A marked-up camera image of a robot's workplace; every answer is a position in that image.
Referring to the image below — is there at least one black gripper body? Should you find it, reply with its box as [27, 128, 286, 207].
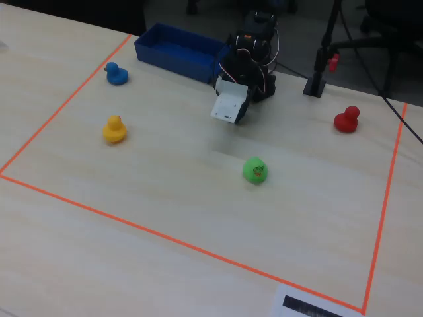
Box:
[224, 31, 266, 87]

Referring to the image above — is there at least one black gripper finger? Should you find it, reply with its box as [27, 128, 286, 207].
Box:
[235, 94, 251, 125]

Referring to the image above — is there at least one yellow rubber duck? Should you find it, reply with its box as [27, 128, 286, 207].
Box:
[102, 115, 128, 144]

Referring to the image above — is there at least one green rubber duck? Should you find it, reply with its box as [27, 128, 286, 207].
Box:
[242, 156, 269, 185]

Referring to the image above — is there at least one blue plastic box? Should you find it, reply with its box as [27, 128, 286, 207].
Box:
[134, 22, 232, 85]

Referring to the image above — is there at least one red rubber duck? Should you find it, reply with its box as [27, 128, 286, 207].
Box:
[333, 105, 361, 134]

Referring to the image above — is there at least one blue rubber duck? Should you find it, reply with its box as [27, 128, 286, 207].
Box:
[104, 61, 130, 86]

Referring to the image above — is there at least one orange tape strip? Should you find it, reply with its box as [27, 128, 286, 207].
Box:
[362, 102, 408, 314]
[0, 34, 133, 175]
[0, 174, 366, 314]

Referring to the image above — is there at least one black office chair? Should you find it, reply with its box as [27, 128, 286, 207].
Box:
[330, 0, 423, 100]

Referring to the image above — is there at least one white paper label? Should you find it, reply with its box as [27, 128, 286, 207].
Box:
[269, 284, 364, 317]

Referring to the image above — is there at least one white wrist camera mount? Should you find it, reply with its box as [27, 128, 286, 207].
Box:
[210, 75, 250, 125]

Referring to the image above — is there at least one white servo cable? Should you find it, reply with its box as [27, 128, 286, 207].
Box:
[257, 28, 280, 95]

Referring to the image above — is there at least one black camera stand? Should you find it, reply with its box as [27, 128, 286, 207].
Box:
[303, 0, 344, 98]

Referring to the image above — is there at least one black cable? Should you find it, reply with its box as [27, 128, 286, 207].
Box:
[339, 0, 423, 145]

